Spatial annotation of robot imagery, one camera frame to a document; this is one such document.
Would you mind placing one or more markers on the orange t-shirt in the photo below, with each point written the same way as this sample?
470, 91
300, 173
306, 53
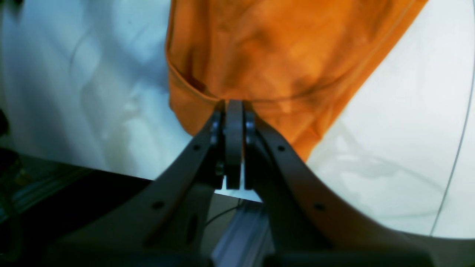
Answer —
299, 62

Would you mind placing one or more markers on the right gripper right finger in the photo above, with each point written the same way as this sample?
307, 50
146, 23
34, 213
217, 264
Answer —
310, 224

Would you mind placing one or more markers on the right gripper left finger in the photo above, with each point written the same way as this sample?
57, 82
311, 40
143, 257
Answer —
161, 226

